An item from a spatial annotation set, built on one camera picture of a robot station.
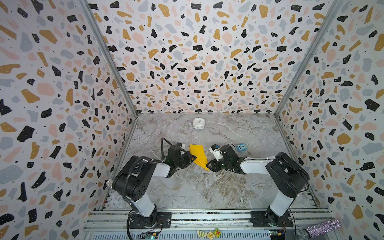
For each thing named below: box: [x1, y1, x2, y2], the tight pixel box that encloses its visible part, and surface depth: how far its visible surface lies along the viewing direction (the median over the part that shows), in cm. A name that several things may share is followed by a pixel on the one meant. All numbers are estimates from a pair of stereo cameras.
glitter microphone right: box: [294, 219, 342, 240], surface depth 70 cm
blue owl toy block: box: [236, 143, 248, 152], surface depth 102 cm
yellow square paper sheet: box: [189, 144, 209, 171], surface depth 99 cm
